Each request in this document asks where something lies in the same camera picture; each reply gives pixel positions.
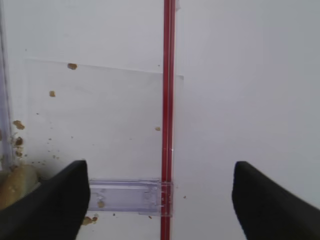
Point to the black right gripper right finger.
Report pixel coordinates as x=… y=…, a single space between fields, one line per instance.
x=267 y=211

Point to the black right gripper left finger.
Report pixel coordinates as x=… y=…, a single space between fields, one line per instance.
x=53 y=211

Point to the sesame bun right piece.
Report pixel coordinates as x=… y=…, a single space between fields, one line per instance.
x=20 y=182

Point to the red strip right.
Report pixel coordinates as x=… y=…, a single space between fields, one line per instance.
x=169 y=10

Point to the clear cross rail upper right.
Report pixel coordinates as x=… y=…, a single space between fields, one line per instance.
x=150 y=197

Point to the clear long rail right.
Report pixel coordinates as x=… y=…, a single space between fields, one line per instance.
x=6 y=149

